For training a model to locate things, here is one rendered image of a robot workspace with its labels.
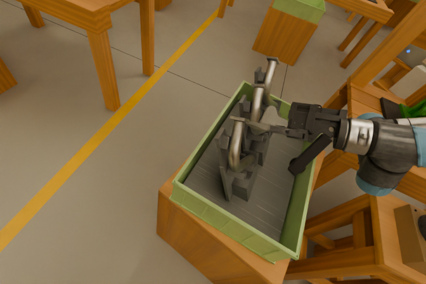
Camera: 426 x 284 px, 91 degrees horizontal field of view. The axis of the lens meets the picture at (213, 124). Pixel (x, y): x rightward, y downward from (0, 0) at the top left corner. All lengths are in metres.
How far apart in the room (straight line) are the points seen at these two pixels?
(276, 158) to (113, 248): 1.14
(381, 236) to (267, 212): 0.46
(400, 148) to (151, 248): 1.40
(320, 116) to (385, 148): 0.13
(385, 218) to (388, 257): 0.16
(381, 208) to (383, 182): 0.58
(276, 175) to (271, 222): 0.19
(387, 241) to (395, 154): 0.63
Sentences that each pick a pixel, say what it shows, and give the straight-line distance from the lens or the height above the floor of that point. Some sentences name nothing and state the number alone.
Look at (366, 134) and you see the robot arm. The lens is 0.51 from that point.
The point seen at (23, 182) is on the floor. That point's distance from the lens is 1.91.
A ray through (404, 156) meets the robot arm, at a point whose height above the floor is 1.32.
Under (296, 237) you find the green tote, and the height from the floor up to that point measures 0.95.
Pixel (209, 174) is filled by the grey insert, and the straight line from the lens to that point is 0.81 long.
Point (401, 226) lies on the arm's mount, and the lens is 1.17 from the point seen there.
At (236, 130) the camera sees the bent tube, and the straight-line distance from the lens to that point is 0.54.
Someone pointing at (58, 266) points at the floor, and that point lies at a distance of 1.66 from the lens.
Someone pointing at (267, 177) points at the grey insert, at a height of 0.85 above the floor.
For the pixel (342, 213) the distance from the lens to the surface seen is 1.33.
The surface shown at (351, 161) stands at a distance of 1.30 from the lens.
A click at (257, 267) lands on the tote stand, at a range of 0.85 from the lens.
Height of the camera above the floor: 1.57
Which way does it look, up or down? 50 degrees down
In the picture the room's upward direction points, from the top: 20 degrees clockwise
